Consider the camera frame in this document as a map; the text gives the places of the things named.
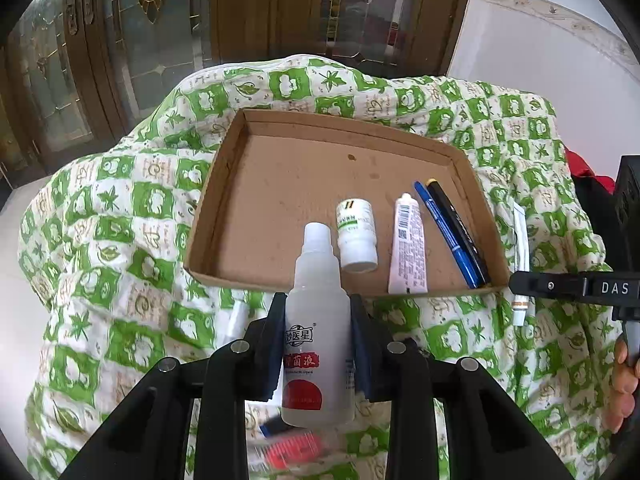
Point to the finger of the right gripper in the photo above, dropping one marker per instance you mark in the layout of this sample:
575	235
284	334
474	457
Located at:
620	290

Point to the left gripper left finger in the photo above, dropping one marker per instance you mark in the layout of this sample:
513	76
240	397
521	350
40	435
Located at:
201	402

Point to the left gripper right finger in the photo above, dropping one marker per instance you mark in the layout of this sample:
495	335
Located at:
488	436

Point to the small white cream tube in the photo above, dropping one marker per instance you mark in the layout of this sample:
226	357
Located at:
520	303

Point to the clear case red insert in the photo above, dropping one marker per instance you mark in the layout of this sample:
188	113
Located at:
286	451

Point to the white dropper bottle red label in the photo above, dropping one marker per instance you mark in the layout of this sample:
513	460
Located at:
318	368

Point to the pink white ointment tube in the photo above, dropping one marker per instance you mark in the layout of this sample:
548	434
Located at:
408	262

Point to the black marker yellow cap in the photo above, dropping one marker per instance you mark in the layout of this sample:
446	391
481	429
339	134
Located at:
459	231

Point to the blue marker pen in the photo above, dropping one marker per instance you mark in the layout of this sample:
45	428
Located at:
462	259

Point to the white pill bottle green label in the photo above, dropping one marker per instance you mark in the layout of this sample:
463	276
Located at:
356	236

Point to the black marker blue cap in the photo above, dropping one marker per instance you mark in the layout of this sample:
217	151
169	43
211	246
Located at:
274	426

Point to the white marker pen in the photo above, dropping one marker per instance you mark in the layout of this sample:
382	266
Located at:
237	322

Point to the person right hand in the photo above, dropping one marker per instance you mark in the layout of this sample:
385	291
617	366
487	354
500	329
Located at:
624	383

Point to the red black cloth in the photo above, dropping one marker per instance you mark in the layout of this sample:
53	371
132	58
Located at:
595	195

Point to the green white patterned quilt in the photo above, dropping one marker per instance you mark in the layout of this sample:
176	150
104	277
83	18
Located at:
102	245

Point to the shallow cardboard tray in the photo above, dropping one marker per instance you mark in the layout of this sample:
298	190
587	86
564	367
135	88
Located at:
277	171

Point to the wooden glass cabinet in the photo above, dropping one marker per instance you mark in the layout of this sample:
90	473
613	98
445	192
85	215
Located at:
77	75

